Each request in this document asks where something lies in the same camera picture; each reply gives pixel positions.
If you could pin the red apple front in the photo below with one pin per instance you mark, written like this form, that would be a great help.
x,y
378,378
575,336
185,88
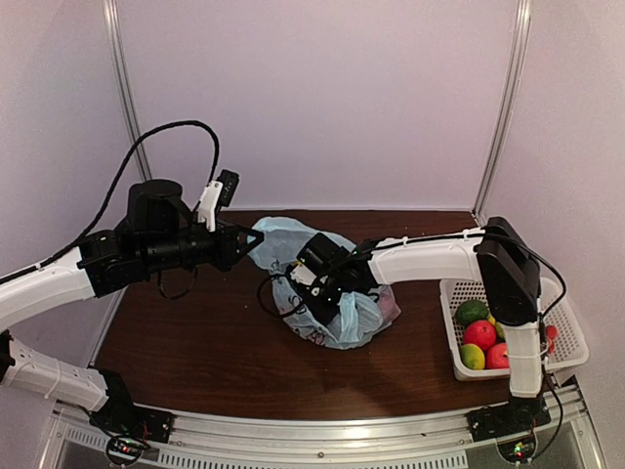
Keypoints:
x,y
497,357

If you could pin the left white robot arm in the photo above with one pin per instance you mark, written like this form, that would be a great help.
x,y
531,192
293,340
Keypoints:
x,y
52,312

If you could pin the dark green fruit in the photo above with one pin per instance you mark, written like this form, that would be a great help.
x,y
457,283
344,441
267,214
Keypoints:
x,y
471,311

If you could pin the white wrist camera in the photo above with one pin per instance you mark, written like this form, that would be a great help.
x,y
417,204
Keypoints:
x,y
301,274
216,195

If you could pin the aluminium front rail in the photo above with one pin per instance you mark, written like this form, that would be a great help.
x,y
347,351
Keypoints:
x,y
437,440

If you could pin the small green yellow fruit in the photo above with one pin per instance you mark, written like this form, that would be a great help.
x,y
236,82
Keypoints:
x,y
472,357

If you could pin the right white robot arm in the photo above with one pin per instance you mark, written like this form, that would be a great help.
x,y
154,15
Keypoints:
x,y
494,256

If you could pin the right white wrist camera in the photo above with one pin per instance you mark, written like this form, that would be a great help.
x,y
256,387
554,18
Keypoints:
x,y
301,274

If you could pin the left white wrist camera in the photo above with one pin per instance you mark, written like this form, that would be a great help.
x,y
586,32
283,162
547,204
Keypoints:
x,y
216,195

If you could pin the large green apple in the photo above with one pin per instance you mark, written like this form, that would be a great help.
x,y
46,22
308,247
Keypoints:
x,y
500,331

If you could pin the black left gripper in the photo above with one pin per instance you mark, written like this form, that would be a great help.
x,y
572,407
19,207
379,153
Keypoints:
x,y
227,251

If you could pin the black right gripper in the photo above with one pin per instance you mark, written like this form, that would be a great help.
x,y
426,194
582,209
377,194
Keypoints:
x,y
320,312

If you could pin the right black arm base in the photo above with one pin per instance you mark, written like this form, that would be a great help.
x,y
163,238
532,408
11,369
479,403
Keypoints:
x,y
517,415

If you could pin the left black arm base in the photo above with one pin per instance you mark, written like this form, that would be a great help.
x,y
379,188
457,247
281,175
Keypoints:
x,y
120,415

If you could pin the light blue plastic bag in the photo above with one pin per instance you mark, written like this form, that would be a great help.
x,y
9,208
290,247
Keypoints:
x,y
357,317

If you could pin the red apple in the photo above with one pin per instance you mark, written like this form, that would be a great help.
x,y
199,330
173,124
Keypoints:
x,y
497,357
480,333

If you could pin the red apple back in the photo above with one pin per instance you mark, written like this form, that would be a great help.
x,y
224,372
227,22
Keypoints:
x,y
480,333

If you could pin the white plastic basket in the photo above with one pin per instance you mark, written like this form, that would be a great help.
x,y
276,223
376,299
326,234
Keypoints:
x,y
570,346

